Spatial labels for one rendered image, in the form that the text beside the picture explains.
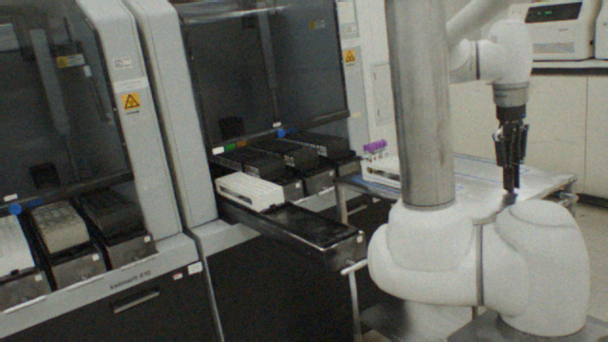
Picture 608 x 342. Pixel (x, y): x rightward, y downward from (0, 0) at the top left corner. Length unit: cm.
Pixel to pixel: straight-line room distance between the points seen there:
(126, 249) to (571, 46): 272
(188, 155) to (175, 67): 28
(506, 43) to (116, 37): 106
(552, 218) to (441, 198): 19
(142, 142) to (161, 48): 29
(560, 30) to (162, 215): 257
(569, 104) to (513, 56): 211
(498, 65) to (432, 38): 49
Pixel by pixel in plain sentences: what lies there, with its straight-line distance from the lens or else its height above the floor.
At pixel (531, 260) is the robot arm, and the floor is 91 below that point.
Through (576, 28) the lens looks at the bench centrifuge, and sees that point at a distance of 334.
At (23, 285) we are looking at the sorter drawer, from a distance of 153.
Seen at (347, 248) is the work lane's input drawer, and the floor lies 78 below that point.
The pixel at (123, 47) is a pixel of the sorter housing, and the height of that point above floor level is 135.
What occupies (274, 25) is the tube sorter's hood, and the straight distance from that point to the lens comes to 176.
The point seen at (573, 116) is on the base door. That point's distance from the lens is 343.
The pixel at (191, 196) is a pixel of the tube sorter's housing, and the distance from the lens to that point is 167.
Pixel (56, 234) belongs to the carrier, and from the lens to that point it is 157.
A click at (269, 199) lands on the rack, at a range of 152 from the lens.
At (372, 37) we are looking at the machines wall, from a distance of 356.
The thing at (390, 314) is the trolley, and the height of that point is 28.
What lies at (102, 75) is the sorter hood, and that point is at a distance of 154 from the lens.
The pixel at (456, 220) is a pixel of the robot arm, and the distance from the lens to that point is 93.
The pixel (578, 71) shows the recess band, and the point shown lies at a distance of 341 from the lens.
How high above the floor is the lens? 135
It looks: 17 degrees down
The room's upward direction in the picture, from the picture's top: 8 degrees counter-clockwise
